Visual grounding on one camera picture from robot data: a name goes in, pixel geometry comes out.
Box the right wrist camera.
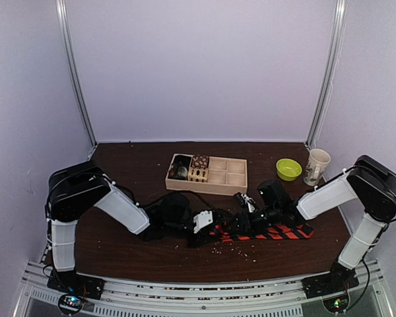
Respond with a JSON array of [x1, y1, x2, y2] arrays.
[[234, 192, 258, 213]]

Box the left aluminium frame post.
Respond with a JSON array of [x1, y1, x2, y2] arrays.
[[55, 0, 98, 148]]

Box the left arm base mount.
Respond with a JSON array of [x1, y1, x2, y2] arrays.
[[43, 264, 105, 316]]

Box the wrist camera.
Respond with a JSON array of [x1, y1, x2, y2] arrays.
[[234, 192, 258, 213], [193, 209, 230, 234]]

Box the brown floral rolled tie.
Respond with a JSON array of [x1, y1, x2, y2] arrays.
[[191, 155, 209, 169]]

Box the green bowl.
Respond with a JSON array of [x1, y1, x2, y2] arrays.
[[276, 158, 302, 182]]

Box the beige patterned rolled tie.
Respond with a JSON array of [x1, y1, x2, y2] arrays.
[[188, 167, 209, 183]]

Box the right aluminium frame post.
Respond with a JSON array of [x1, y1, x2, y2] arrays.
[[306, 0, 348, 149]]

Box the wooden compartment box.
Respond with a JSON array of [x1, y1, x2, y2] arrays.
[[165, 154, 248, 196]]

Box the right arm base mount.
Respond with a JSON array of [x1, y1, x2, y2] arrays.
[[302, 258, 371, 316]]

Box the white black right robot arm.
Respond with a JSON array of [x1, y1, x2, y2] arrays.
[[234, 155, 396, 292]]

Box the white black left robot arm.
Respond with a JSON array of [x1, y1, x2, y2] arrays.
[[45, 160, 216, 293]]

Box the aluminium front rail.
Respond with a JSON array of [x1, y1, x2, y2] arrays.
[[10, 260, 396, 316]]

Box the black rolled tie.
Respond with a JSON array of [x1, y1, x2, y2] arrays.
[[172, 155, 192, 168]]

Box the dark patterned rolled tie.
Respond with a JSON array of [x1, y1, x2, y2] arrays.
[[168, 165, 189, 180]]

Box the red navy striped tie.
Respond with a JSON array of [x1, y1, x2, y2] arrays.
[[207, 224, 314, 242]]

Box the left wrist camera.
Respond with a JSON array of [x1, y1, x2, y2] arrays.
[[193, 209, 230, 234]]

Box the aluminium frame post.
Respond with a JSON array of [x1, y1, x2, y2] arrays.
[[55, 0, 98, 148], [306, 0, 348, 149]]

